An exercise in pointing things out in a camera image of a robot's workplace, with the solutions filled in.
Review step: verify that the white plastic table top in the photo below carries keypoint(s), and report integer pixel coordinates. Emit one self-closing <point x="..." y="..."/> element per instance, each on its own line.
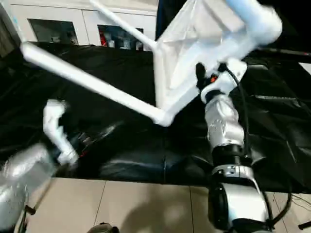
<point x="194" y="48"/>

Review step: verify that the white plastic table leg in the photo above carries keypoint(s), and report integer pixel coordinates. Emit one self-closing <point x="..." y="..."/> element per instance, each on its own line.
<point x="121" y="21"/>
<point x="85" y="80"/>
<point x="257" y="19"/>

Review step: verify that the black work surface mat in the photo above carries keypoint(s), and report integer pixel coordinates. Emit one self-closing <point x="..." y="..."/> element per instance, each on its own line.
<point x="73" y="116"/>

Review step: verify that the small white cup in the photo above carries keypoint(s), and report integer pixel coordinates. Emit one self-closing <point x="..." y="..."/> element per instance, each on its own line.
<point x="139" y="46"/>

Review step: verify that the dark grey tube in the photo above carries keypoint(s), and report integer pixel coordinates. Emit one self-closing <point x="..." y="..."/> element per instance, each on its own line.
<point x="286" y="52"/>

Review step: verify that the patterned jar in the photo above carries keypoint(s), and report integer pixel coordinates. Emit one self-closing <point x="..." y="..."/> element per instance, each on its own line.
<point x="126" y="44"/>

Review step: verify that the red white bottle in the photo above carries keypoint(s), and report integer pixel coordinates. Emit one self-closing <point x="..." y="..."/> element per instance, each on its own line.
<point x="103" y="38"/>

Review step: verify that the black backdrop cloth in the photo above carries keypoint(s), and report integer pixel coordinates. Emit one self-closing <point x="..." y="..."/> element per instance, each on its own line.
<point x="298" y="24"/>

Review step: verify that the small white figurine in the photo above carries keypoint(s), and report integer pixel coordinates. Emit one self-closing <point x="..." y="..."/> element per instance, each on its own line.
<point x="55" y="39"/>

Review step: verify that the white glass-door cabinet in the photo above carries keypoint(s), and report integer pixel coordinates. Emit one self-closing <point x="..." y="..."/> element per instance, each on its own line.
<point x="85" y="12"/>

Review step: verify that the grey curtain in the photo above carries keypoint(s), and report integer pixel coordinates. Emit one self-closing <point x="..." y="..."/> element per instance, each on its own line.
<point x="7" y="31"/>

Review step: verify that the black tripod stand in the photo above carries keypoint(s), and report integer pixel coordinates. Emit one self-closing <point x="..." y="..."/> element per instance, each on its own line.
<point x="303" y="224"/>

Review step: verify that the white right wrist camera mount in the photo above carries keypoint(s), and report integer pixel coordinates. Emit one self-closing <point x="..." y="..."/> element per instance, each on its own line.
<point x="230" y="75"/>

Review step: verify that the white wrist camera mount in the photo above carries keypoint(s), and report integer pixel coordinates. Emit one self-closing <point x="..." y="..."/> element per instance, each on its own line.
<point x="230" y="75"/>
<point x="54" y="126"/>

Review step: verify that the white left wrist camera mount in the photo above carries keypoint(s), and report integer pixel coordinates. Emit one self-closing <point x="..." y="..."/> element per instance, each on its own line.
<point x="54" y="126"/>

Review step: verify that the black metal table frame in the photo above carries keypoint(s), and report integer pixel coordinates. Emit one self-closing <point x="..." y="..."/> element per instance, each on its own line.
<point x="39" y="199"/>

